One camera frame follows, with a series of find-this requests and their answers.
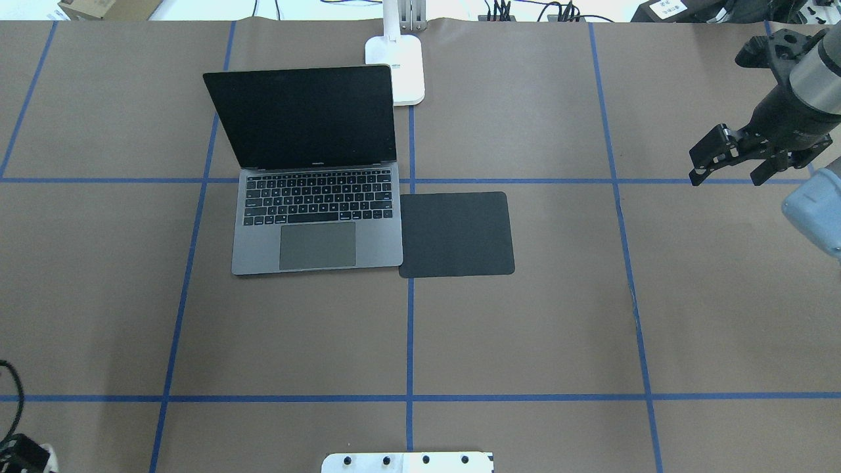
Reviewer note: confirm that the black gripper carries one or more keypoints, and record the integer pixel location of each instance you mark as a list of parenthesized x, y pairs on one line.
[(780, 115)]

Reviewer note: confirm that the black cloth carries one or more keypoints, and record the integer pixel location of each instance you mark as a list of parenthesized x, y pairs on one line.
[(456, 234)]

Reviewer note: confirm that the grey laptop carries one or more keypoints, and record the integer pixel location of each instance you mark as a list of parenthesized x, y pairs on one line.
[(319, 175)]

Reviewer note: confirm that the white computer mouse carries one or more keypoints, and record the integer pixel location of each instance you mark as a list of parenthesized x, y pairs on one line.
[(52, 463)]

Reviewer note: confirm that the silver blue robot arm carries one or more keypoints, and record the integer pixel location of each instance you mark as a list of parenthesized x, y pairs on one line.
[(813, 208)]

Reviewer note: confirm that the white desk lamp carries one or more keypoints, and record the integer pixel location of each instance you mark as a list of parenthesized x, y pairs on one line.
[(401, 53)]

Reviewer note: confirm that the dark brown box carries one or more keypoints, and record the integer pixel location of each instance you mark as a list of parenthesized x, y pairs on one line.
[(676, 11)]

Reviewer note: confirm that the orange black usb hub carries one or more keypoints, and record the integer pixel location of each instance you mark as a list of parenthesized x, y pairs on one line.
[(497, 12)]

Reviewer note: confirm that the cardboard box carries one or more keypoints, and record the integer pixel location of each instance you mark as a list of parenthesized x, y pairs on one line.
[(109, 10)]

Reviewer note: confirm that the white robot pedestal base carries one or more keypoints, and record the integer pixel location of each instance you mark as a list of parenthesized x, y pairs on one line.
[(429, 461)]

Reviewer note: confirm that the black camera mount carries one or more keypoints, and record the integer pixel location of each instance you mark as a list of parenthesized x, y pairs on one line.
[(20, 453)]

